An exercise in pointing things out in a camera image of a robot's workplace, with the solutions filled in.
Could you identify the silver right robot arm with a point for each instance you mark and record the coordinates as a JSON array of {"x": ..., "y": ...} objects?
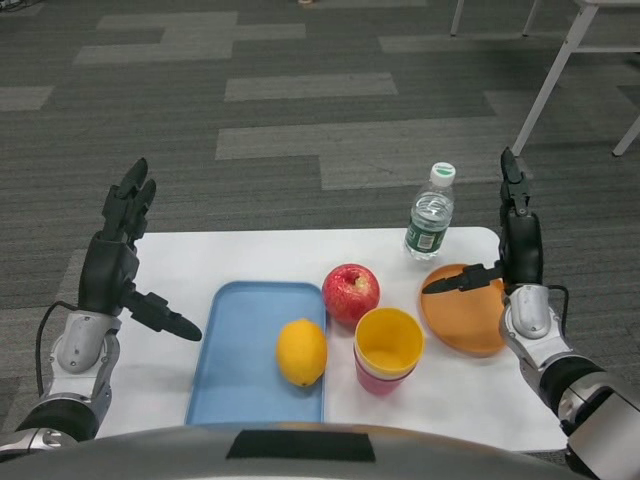
[{"x": 575, "y": 380}]

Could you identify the white metal table frame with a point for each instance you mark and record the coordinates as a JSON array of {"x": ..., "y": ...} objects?
[{"x": 565, "y": 60}]

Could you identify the orange round plate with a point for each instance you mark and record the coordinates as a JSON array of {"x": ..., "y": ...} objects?
[{"x": 465, "y": 320}]

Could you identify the clear plastic water bottle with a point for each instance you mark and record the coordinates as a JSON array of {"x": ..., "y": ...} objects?
[{"x": 429, "y": 220}]

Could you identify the yellow lemon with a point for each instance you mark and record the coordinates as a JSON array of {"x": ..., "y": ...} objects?
[{"x": 301, "y": 352}]

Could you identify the pink plastic cup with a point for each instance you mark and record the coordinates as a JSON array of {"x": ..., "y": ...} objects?
[{"x": 382, "y": 384}]

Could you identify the blue rectangular plate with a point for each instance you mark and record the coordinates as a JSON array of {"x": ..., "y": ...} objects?
[{"x": 240, "y": 360}]

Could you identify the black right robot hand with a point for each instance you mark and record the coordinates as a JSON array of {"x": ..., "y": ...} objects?
[{"x": 522, "y": 250}]

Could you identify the white plastic cup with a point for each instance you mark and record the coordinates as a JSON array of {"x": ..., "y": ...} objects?
[{"x": 385, "y": 373}]

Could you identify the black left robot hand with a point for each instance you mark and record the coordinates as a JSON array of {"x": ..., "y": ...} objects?
[{"x": 107, "y": 270}]

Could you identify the silver robot chest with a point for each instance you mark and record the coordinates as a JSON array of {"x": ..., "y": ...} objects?
[{"x": 325, "y": 452}]

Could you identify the red apple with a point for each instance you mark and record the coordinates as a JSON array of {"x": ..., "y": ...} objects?
[{"x": 350, "y": 295}]

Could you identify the yellow plastic cup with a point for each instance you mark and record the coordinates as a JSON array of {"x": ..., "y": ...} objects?
[{"x": 389, "y": 342}]

